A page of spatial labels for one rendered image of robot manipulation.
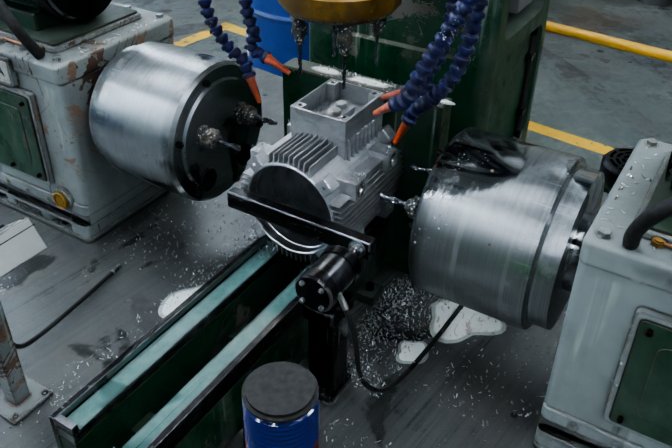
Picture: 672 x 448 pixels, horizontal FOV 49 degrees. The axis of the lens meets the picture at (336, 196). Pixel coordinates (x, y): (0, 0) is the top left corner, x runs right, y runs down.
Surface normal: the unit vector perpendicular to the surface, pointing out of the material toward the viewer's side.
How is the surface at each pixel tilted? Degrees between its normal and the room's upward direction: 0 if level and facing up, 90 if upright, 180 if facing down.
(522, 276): 77
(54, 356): 0
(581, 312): 89
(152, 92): 43
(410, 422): 0
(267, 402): 0
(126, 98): 51
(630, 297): 89
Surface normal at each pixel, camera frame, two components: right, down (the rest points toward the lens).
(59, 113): -0.52, 0.46
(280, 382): 0.01, -0.83
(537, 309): -0.51, 0.65
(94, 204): 0.85, 0.30
